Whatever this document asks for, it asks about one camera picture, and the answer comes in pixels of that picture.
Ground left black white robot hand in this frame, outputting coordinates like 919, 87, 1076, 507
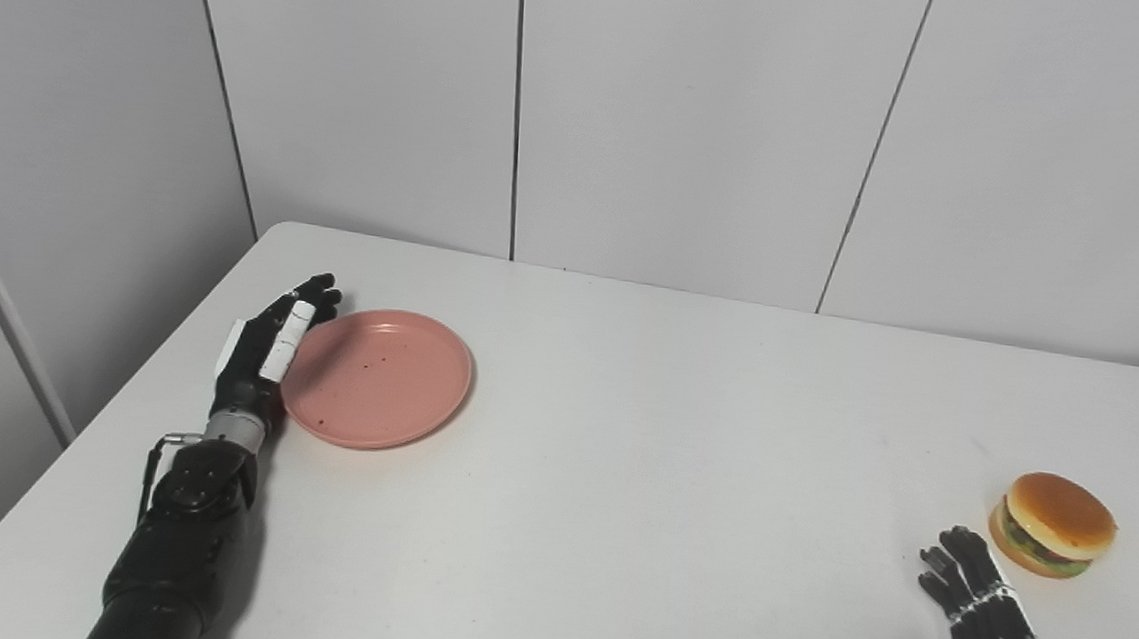
209, 266, 344, 434

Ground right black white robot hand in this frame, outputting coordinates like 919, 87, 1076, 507
914, 524, 1107, 639

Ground pink round plate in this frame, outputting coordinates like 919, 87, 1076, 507
277, 302, 479, 458

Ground toy hamburger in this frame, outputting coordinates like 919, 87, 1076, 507
985, 469, 1122, 584

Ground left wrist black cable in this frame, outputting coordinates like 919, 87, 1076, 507
136, 429, 204, 525

